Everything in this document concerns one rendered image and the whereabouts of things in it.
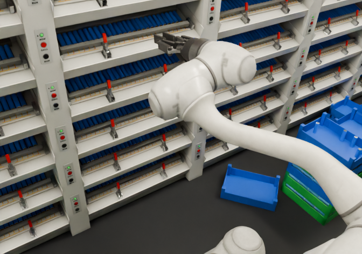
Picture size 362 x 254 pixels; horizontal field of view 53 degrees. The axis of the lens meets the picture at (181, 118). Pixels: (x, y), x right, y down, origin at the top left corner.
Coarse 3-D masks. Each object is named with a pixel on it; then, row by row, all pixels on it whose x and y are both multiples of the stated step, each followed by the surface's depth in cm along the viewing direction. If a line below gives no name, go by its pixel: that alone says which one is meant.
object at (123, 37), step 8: (168, 24) 153; (176, 24) 154; (184, 24) 155; (136, 32) 145; (144, 32) 147; (152, 32) 149; (160, 32) 152; (96, 40) 138; (112, 40) 141; (120, 40) 143; (136, 40) 145; (64, 48) 132; (72, 48) 133; (80, 48) 135; (88, 48) 137
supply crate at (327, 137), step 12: (324, 120) 190; (300, 132) 182; (312, 132) 188; (324, 132) 188; (336, 132) 188; (348, 132) 182; (312, 144) 178; (324, 144) 180; (336, 144) 181; (348, 144) 181; (360, 144) 178; (336, 156) 168; (348, 156) 174; (360, 156) 174
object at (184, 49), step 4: (188, 40) 107; (192, 40) 106; (184, 44) 107; (188, 44) 106; (176, 48) 110; (180, 48) 109; (184, 48) 107; (188, 48) 106; (180, 52) 109; (184, 52) 107; (188, 52) 106; (184, 56) 108; (188, 56) 106; (188, 60) 108
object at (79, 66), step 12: (180, 12) 163; (192, 24) 156; (180, 36) 154; (192, 36) 156; (96, 48) 139; (120, 48) 142; (132, 48) 143; (144, 48) 145; (156, 48) 147; (72, 60) 133; (84, 60) 134; (96, 60) 135; (108, 60) 137; (120, 60) 141; (132, 60) 145; (72, 72) 132; (84, 72) 135
